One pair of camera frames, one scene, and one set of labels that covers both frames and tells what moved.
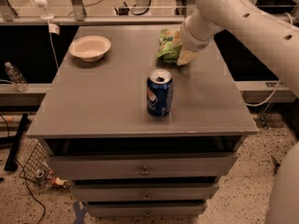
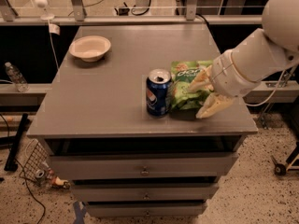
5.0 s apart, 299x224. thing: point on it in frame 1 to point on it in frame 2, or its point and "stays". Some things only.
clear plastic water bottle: [17, 77] stays
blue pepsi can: [160, 85] stays
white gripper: [187, 39] to [226, 76]
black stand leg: [9, 165] stays
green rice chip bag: [170, 42] to [184, 73]
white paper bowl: [91, 49] stays
